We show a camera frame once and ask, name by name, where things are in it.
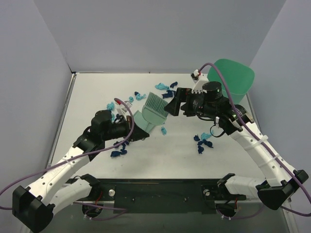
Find green dustpan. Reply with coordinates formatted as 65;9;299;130
133;110;155;133

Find green hand brush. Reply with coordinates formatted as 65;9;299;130
141;92;168;126

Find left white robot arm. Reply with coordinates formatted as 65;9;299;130
12;110;150;233

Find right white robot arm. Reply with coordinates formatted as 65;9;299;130
164;82;309;210

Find dark blue scraps near left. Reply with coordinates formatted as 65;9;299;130
110;141;129;158

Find dark blue scrap cluster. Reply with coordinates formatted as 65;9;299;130
162;90;176;99

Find dark blue scrap top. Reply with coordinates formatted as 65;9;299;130
170;82;178;88

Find light blue scrap lower middle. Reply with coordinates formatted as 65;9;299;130
160;127;167;135

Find left mixed scrap pile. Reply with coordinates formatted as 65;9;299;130
106;102;116;122

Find mixed scrap pile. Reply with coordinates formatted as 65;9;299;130
193;133;213;154
106;102;116;122

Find light blue scrap top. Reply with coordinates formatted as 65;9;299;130
155;83;170;90

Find right mixed scrap pile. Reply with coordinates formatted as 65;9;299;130
193;133;213;154

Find light blue scrap centre-left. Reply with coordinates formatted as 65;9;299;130
128;92;147;102

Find green plastic waste bin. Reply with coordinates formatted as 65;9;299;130
213;59;255;104

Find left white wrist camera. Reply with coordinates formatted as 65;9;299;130
115;100;132;117

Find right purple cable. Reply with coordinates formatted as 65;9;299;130
198;62;311;216

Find purple cable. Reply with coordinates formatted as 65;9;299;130
0;98;136;211
198;62;311;216

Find black mounting base plate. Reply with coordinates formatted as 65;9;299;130
80;179;246;214

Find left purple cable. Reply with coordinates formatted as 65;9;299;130
0;98;136;211

